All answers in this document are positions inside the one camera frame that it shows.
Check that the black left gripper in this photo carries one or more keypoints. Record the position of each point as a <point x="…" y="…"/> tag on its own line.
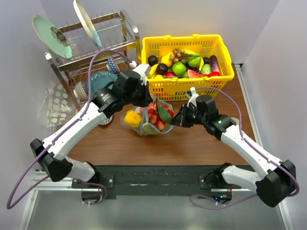
<point x="147" y="98"/>

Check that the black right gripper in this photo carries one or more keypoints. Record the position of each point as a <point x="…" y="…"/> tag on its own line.
<point x="180" y="120"/>

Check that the clear zip bag blue seal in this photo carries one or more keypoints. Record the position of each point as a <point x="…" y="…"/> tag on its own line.
<point x="147" y="120"/>

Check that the yellow bell pepper toy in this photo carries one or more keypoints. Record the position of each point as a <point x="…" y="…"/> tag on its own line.
<point x="133" y="119"/>

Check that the green grape bunch toy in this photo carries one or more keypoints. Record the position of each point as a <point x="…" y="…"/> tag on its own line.
<point x="148" y="130"/>

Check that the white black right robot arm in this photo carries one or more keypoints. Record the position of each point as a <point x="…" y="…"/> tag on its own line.
<point x="272" y="179"/>

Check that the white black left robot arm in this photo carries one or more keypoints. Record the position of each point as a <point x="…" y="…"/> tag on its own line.
<point x="51" y="153"/>

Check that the polka dot plastic bag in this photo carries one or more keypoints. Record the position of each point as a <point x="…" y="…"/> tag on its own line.
<point x="57" y="108"/>

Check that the yellow banana toy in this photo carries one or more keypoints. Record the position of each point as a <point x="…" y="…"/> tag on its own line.
<point x="152" y="72"/>

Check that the yellow plastic basket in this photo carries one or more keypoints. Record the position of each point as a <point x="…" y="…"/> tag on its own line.
<point x="203" y="44"/>

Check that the dark avocado toy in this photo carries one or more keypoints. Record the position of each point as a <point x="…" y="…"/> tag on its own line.
<point x="152" y="60"/>
<point x="161" y="69"/>

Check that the black white floral bowl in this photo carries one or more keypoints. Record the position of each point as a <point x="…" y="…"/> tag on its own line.
<point x="106" y="121"/>

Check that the blue zigzag bowl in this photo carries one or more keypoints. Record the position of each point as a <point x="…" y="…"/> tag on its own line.
<point x="112" y="66"/>

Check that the teal scalloped plate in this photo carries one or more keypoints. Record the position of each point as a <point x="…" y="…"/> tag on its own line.
<point x="101" y="79"/>

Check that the yellow pear toy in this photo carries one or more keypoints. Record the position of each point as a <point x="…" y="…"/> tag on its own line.
<point x="166" y="60"/>

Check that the watermelon slice toy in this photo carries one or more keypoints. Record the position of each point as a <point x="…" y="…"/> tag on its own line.
<point x="193" y="74"/>

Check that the green apple toy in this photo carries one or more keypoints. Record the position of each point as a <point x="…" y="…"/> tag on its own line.
<point x="194" y="60"/>
<point x="179" y="68"/>

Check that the brown grape bunch toy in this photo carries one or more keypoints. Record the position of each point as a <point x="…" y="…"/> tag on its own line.
<point x="179" y="55"/>

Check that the cream ceramic mug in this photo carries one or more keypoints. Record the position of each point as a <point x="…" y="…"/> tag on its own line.
<point x="236" y="120"/>

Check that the red pepper toy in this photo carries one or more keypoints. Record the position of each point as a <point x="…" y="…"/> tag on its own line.
<point x="214" y="73"/>

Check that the steel two-tier dish rack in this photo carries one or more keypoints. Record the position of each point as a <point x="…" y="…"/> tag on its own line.
<point x="119" y="35"/>

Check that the purple eggplant toy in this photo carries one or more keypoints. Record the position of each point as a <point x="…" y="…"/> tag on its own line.
<point x="214" y="64"/>

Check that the beige blue-edged plate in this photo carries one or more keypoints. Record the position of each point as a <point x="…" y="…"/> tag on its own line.
<point x="86" y="23"/>

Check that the mint green flower plate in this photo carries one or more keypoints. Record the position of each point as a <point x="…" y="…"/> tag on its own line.
<point x="52" y="37"/>

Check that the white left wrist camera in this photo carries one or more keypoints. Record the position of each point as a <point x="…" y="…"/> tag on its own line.
<point x="143" y="70"/>

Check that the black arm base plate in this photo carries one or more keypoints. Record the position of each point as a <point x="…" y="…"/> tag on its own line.
<point x="167" y="180"/>

